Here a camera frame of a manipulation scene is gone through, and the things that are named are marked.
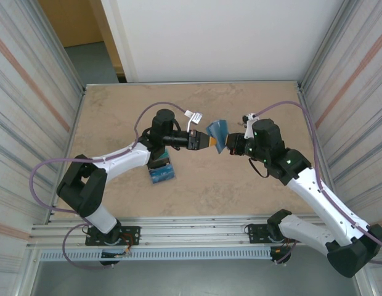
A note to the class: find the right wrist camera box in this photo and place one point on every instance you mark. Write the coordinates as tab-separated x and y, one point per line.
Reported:
249	129

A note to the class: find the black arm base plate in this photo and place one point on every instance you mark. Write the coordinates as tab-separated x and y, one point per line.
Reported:
132	231
255	231

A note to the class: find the aluminium rail frame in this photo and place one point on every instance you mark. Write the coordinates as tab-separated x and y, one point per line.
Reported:
194	234

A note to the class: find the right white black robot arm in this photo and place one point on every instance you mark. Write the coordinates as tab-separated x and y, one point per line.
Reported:
320	200

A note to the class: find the black plastic card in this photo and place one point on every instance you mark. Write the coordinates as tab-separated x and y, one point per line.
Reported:
160	164

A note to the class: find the aluminium frame post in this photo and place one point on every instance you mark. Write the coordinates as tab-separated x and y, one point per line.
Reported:
325	46

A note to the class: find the blue leather card holder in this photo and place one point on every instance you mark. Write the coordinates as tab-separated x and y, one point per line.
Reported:
218	132

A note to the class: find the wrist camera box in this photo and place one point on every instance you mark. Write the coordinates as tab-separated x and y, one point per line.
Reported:
249	129
195	117

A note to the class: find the teal plastic card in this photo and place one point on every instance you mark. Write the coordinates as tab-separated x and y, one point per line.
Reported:
164	155

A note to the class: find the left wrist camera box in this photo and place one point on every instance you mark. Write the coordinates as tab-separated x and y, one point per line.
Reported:
195	117

